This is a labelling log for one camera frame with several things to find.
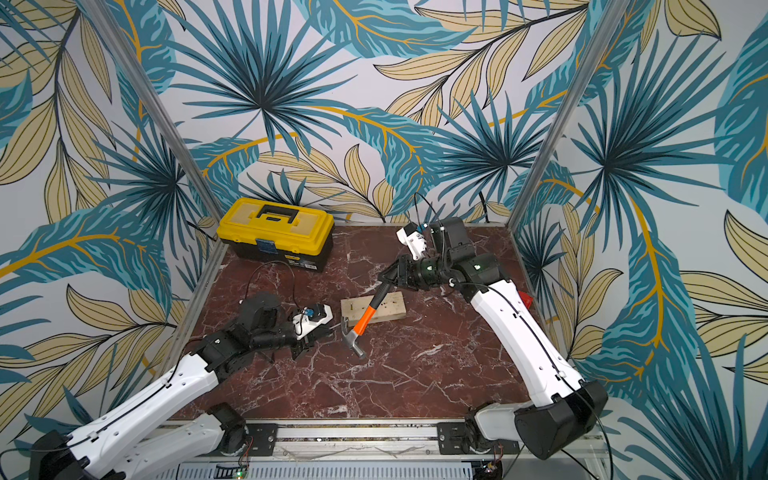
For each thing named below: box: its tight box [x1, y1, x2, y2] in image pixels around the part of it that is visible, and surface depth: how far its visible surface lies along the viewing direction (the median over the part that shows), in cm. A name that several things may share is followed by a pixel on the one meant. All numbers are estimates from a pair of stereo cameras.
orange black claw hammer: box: [341, 278, 395, 358], surface depth 68 cm
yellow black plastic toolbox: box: [216, 197, 335, 272], surface depth 99 cm
